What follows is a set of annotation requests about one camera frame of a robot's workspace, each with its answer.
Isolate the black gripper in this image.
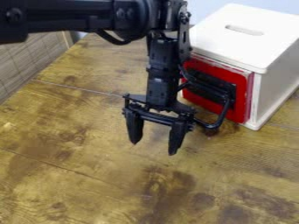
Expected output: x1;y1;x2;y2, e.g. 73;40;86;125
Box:
125;38;195;156

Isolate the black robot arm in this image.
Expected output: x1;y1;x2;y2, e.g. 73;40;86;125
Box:
0;0;195;155

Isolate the red drawer front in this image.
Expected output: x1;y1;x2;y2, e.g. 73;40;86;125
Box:
182;55;254;123

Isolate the white wooden box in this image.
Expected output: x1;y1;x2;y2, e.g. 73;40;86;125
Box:
190;3;299;130

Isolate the black metal drawer handle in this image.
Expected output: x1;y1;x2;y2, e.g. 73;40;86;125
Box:
179;67;237;130

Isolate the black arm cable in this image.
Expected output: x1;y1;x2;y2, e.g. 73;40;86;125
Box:
94;29;137;46

